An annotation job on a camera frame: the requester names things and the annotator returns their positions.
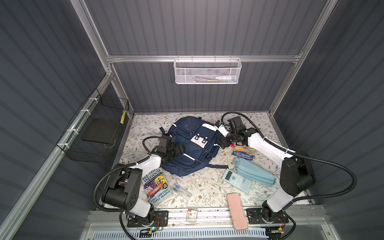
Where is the navy blue student backpack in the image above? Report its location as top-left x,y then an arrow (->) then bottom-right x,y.
162,116 -> 228,177

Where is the purple 143-storey treehouse book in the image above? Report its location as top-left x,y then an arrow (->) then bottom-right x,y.
142,168 -> 172,206

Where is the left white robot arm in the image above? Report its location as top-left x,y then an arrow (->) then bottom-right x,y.
101,144 -> 185,221

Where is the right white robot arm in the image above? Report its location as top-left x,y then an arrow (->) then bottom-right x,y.
215,121 -> 316,223

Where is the clear plastic pen pack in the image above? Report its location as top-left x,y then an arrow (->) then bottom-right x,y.
172,184 -> 193,202

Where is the blue 91-storey treehouse book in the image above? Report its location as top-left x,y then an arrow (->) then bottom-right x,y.
232,146 -> 256,161

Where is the light blue pencil case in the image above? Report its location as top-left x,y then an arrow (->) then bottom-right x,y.
234,158 -> 276,187

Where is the light blue calculator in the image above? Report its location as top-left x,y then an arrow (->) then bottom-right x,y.
222,169 -> 253,194

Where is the white glue bottle in basket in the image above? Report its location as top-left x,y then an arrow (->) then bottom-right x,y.
215,76 -> 237,82

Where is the yellow tag on basket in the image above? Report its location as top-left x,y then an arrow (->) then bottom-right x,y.
120,110 -> 126,125

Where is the small clear eraser box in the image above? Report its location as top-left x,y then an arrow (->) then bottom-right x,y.
186,207 -> 198,224

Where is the pink pencil case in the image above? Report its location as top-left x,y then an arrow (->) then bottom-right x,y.
227,193 -> 249,231

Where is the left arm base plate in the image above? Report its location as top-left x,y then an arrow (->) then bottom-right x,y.
127,211 -> 169,228

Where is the white wire mesh basket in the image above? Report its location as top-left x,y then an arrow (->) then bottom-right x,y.
173,57 -> 242,85

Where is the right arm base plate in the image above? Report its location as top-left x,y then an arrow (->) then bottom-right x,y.
246,208 -> 290,225

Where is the black wire mesh basket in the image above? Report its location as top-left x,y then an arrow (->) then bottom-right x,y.
57,92 -> 130,164

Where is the left black corrugated cable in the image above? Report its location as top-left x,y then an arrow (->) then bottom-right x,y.
92,135 -> 163,213

